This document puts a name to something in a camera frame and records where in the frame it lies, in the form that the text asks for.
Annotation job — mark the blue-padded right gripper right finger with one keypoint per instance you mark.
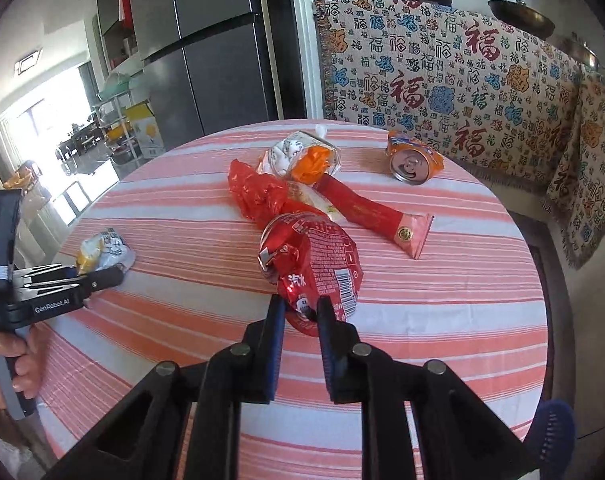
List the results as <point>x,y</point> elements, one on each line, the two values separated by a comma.
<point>417,421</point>

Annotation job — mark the orange white snack bag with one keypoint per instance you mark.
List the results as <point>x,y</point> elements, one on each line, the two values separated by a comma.
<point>302,157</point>

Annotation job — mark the blue plastic trash basket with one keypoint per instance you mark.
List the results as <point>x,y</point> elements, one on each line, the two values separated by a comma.
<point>551,438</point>

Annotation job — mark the steel lidded pot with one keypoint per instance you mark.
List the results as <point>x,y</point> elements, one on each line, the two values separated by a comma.
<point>577,48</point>

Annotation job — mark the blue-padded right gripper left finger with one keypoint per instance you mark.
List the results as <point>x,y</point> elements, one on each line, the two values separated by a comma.
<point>184,418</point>

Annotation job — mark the green yellow snack wrapper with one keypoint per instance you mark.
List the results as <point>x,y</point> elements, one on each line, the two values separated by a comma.
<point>102,251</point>

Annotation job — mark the white metal storage rack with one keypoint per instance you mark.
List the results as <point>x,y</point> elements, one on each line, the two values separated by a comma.
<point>111,114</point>

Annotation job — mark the red plastic bag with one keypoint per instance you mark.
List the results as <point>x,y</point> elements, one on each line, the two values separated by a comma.
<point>267,194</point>

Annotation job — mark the red long snack wrapper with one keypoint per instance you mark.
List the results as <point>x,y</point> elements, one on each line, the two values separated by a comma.
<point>407,231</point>

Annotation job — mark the pink striped tablecloth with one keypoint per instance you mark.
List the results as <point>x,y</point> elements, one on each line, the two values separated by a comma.
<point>432,271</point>

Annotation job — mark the grey refrigerator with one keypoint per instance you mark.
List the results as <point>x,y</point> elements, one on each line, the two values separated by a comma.
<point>207,65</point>

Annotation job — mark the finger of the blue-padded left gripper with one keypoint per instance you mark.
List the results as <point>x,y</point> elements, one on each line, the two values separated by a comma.
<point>101,279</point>

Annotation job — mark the dark wok pan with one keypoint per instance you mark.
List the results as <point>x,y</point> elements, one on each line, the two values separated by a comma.
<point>518,14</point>

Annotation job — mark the yellow white cardboard box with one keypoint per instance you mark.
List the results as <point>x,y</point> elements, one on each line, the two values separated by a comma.
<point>145,129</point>

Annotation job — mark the patterned fu blanket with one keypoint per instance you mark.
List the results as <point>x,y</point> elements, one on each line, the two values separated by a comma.
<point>480,91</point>

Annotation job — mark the orange crushed soda can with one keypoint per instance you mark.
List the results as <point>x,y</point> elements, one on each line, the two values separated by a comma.
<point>410,160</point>

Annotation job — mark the red crushed cola can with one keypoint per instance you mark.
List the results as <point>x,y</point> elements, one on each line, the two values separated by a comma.
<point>308,257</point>

